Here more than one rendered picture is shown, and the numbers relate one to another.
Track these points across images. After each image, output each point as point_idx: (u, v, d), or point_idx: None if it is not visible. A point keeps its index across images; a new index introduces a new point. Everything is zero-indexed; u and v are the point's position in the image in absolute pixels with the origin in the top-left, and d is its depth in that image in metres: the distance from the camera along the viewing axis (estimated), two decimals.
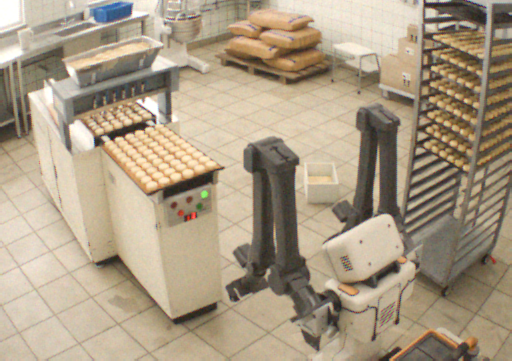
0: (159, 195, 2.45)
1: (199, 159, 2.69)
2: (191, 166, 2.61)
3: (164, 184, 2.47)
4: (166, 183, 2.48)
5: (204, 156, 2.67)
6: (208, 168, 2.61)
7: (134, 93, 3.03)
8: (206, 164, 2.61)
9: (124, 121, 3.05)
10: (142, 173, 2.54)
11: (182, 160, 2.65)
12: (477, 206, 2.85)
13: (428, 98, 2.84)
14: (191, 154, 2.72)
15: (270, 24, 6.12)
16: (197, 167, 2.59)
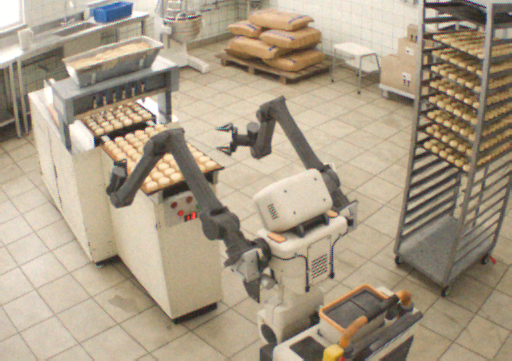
0: (159, 195, 2.45)
1: (199, 159, 2.69)
2: None
3: (164, 184, 2.47)
4: (166, 183, 2.48)
5: (204, 156, 2.67)
6: (208, 168, 2.61)
7: (134, 93, 3.03)
8: (206, 164, 2.61)
9: (124, 121, 3.05)
10: None
11: None
12: (477, 206, 2.85)
13: (428, 98, 2.84)
14: None
15: (270, 24, 6.12)
16: None
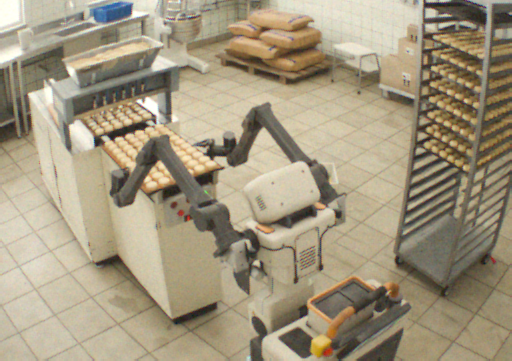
0: (159, 195, 2.45)
1: (199, 159, 2.69)
2: (191, 166, 2.61)
3: (164, 184, 2.47)
4: (166, 183, 2.48)
5: (204, 156, 2.67)
6: (208, 168, 2.61)
7: (134, 93, 3.03)
8: (206, 164, 2.61)
9: (124, 121, 3.05)
10: None
11: (182, 160, 2.65)
12: (477, 206, 2.85)
13: (428, 98, 2.84)
14: (191, 154, 2.72)
15: (270, 24, 6.12)
16: (197, 167, 2.59)
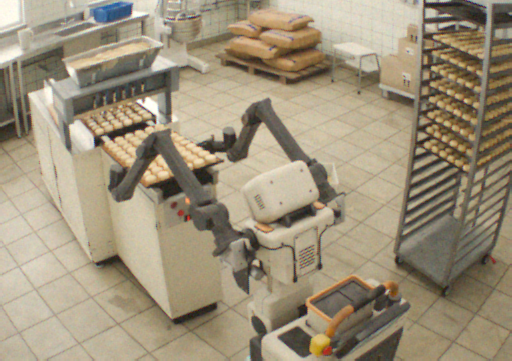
0: (159, 195, 2.45)
1: (199, 154, 2.67)
2: (190, 160, 2.59)
3: (163, 177, 2.46)
4: (165, 176, 2.46)
5: (204, 150, 2.66)
6: (208, 161, 2.59)
7: (134, 93, 3.03)
8: (205, 158, 2.60)
9: (124, 121, 3.05)
10: None
11: (182, 155, 2.64)
12: (477, 206, 2.85)
13: (428, 98, 2.84)
14: (191, 150, 2.71)
15: (270, 24, 6.12)
16: (196, 161, 2.57)
